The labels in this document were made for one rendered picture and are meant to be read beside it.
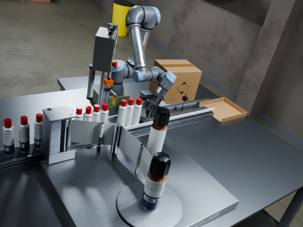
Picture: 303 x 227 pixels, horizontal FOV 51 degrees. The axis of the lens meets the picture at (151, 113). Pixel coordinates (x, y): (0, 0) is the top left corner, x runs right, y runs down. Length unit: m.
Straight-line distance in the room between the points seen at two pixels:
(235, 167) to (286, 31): 2.45
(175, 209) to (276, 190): 0.71
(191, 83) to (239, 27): 2.52
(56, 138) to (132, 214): 0.52
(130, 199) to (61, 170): 0.38
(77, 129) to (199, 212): 0.76
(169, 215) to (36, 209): 0.60
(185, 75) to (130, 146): 0.93
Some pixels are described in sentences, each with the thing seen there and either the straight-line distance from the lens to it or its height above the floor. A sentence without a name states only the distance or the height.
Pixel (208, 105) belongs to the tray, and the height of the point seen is 0.83.
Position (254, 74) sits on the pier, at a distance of 4.35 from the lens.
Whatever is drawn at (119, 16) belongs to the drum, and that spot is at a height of 0.40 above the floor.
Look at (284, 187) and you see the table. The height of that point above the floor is 0.83.
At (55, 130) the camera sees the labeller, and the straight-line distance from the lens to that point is 1.57.
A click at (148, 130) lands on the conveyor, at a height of 0.86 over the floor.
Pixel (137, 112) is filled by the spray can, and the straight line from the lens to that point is 1.96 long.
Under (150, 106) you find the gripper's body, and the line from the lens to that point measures 1.97.
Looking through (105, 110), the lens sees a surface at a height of 1.05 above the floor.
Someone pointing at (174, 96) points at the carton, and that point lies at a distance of 2.46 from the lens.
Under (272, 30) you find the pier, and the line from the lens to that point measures 4.20.
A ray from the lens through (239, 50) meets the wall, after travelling 4.87.
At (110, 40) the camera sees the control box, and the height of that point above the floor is 1.46.
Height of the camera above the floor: 1.99
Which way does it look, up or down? 30 degrees down
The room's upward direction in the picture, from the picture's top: 12 degrees clockwise
